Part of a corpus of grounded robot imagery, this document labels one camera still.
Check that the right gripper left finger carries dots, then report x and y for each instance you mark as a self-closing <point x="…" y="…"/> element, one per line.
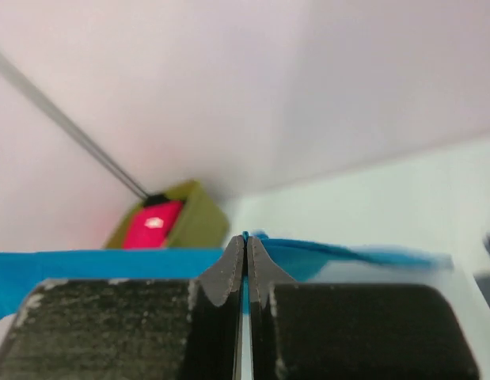
<point x="131" y="328"/>

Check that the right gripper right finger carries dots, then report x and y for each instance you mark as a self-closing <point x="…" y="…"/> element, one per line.
<point x="350" y="330"/>

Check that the blue polo shirt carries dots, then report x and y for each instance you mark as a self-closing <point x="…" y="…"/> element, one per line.
<point x="303" y="260"/>

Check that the pink shirt in bin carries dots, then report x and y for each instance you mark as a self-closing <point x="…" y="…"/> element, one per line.
<point x="150" y="227"/>

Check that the olive green plastic bin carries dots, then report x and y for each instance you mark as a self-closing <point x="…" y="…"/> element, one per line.
<point x="200" y="224"/>

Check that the black shirt in bin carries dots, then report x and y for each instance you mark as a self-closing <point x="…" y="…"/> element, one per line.
<point x="155" y="199"/>

